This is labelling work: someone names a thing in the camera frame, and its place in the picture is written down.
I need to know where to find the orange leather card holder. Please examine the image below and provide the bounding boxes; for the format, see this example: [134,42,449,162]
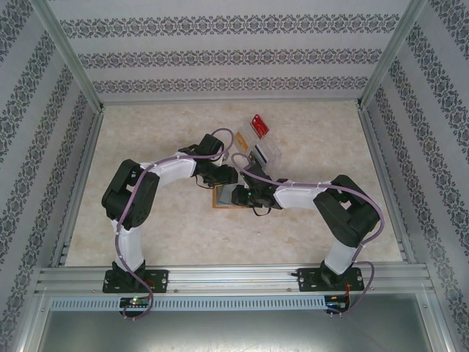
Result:
[212,184,257,210]

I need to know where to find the clear acrylic card organizer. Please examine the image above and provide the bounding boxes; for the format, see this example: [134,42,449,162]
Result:
[236,114,283,173]

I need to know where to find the gold credit card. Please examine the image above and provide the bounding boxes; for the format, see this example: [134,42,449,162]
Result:
[236,131,252,152]

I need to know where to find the grey striped credit card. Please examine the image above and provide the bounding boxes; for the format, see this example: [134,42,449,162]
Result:
[254,144,272,166]

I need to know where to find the red credit card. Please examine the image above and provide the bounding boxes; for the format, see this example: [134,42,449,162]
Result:
[250,114,271,140]

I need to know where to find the grey metal panel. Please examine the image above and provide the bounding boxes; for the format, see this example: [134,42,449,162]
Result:
[36,309,437,352]

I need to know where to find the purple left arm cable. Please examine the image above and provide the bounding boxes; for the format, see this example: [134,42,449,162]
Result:
[114,127,236,320]

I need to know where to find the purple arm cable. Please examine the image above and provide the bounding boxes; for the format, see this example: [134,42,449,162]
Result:
[230,153,385,317]
[114,127,236,320]

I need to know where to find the aluminium mounting rail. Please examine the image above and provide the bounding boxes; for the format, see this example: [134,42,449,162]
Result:
[34,265,437,294]

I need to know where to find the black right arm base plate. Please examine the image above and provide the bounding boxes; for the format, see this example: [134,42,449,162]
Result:
[297,267,366,293]

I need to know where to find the slotted grey cable duct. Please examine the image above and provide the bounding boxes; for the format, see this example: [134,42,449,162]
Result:
[49,296,327,311]

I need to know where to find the aluminium side rail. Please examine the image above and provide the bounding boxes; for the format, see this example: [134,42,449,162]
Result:
[357,104,418,265]
[49,106,107,268]

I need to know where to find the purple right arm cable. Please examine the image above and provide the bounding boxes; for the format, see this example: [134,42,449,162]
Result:
[230,153,385,317]

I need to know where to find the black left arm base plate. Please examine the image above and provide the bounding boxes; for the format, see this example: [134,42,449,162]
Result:
[102,269,170,294]

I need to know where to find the aluminium frame post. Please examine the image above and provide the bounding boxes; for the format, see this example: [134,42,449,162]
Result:
[355,0,429,111]
[31,0,106,111]

